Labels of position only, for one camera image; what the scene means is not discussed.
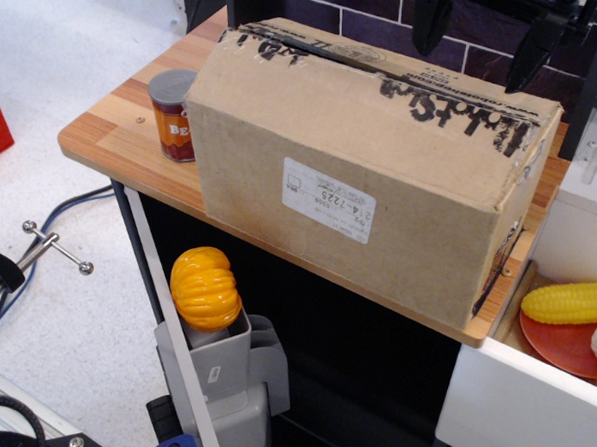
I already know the orange plastic plate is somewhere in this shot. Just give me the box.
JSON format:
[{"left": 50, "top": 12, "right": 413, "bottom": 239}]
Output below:
[{"left": 520, "top": 311, "right": 597, "bottom": 380}]

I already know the white toy sink unit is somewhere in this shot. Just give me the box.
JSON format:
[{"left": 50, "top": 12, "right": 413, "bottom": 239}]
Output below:
[{"left": 436, "top": 110, "right": 597, "bottom": 447}]

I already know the black metal post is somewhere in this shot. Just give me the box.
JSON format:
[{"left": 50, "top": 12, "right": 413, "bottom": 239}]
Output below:
[{"left": 558, "top": 49, "right": 597, "bottom": 161}]

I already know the black braided cable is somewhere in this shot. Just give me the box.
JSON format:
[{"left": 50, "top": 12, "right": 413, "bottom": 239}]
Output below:
[{"left": 0, "top": 393, "right": 50, "bottom": 447}]

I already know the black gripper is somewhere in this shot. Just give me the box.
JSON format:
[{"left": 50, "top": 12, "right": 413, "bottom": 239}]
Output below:
[{"left": 411, "top": 0, "right": 597, "bottom": 94}]

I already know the orange toy pumpkin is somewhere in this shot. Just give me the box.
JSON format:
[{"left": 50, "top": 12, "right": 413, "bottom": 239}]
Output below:
[{"left": 170, "top": 246, "right": 242, "bottom": 333}]

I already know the brown cardboard box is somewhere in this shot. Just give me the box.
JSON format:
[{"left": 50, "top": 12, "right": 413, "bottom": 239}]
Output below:
[{"left": 186, "top": 18, "right": 563, "bottom": 329}]

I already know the blue cable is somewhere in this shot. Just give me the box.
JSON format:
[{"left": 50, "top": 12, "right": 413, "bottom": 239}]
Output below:
[{"left": 0, "top": 179, "right": 116, "bottom": 365}]

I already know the red beans can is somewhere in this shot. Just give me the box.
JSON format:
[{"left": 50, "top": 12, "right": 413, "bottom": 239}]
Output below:
[{"left": 147, "top": 69, "right": 196, "bottom": 163}]

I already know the wooden table shelf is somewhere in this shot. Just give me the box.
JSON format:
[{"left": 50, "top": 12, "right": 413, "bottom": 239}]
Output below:
[{"left": 58, "top": 8, "right": 569, "bottom": 348}]

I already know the yellow toy corn cob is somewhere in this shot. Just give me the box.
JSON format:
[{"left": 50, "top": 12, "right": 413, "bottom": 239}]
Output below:
[{"left": 520, "top": 282, "right": 597, "bottom": 325}]

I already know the metal screw clamp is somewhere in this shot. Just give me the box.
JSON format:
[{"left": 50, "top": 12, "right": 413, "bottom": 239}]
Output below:
[{"left": 0, "top": 220, "right": 94, "bottom": 296}]

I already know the grey plastic holder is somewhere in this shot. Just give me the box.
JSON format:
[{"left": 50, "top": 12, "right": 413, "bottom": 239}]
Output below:
[{"left": 154, "top": 313, "right": 290, "bottom": 447}]

